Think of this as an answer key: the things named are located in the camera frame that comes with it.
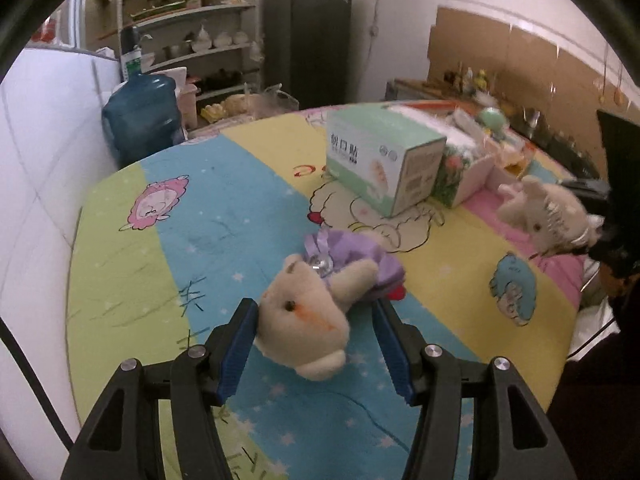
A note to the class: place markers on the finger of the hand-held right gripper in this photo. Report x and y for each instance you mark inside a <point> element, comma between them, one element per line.
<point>565,252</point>
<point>590,187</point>

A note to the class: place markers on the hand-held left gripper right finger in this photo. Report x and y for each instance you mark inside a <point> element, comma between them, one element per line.
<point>395,355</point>

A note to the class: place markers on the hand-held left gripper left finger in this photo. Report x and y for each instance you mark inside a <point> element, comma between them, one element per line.
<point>235,355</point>

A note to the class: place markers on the cream plush bear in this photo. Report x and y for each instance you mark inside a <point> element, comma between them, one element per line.
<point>545,210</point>

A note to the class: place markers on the plush bear purple dress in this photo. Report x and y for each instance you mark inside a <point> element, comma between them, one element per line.
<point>305,310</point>

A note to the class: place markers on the orange rimmed box tray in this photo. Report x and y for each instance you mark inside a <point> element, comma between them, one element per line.
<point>500,174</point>

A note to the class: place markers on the bagged green sponge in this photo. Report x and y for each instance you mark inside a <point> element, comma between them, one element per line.
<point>492,120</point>

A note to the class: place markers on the floral tissue package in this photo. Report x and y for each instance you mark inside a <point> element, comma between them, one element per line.
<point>460,170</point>

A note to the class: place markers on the yellow green bottle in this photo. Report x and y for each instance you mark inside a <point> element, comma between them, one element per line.
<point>481,80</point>

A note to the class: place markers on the brown cardboard sheet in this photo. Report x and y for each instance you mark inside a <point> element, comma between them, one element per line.
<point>500,45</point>

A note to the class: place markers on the wooden side counter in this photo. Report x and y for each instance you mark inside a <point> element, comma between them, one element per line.
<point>415,87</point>

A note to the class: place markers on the green and white carton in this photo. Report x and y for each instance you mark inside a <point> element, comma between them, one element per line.
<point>380,125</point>

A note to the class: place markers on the white plastic container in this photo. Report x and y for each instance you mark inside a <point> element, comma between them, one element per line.
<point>186,107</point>

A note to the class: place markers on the clear plastic bag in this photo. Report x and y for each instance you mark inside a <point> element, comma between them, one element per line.
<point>270,102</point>

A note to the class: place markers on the blue water jug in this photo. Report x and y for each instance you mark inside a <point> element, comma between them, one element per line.
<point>140,115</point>

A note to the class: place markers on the dark refrigerator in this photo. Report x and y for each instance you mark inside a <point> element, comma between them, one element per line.
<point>310,45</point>

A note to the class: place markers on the water jug pump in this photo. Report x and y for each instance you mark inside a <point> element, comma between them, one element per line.
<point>132,55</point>

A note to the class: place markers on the grey metal shelf rack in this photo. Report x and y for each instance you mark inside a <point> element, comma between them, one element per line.
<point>200,10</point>

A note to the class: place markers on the grey framed window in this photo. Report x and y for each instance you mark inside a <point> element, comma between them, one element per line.
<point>75,20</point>

